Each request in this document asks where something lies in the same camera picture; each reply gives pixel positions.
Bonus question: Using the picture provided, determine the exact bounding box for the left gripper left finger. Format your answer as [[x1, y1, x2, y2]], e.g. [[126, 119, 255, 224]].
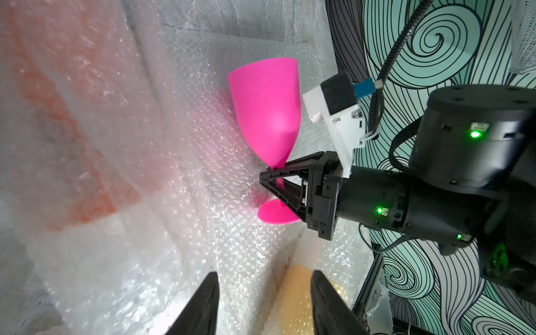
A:
[[166, 272, 220, 335]]

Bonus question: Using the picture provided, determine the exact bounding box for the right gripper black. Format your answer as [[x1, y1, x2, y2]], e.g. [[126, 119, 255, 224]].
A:
[[260, 152, 410, 241]]

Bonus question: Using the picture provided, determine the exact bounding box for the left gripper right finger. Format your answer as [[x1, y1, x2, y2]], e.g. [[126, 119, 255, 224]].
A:
[[311, 270, 368, 335]]

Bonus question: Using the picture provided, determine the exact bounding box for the yellow wine glass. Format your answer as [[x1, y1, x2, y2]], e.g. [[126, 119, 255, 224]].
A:
[[267, 263, 348, 335]]

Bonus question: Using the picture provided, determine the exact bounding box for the bubble wrap sheet of yellow glass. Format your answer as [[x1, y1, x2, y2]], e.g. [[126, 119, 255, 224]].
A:
[[262, 219, 374, 334]]

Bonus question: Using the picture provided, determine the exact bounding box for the pink wine glass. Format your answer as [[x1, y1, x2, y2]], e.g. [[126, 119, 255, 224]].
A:
[[227, 57, 303, 226]]

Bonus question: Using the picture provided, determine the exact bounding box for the bubble wrap sheet of pink glass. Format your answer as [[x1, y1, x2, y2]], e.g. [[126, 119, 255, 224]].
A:
[[125, 24, 378, 335]]

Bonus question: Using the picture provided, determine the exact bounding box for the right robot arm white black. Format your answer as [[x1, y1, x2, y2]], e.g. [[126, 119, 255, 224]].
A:
[[260, 85, 535, 302]]

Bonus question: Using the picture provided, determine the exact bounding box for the orange glass in bubble wrap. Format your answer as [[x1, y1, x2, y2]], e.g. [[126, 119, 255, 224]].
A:
[[1, 1, 176, 232]]

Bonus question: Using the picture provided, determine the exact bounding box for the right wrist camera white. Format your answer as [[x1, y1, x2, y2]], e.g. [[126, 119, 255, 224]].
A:
[[302, 71, 378, 178]]

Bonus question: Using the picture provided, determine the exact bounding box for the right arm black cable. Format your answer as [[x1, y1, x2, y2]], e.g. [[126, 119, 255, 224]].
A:
[[363, 0, 436, 143]]

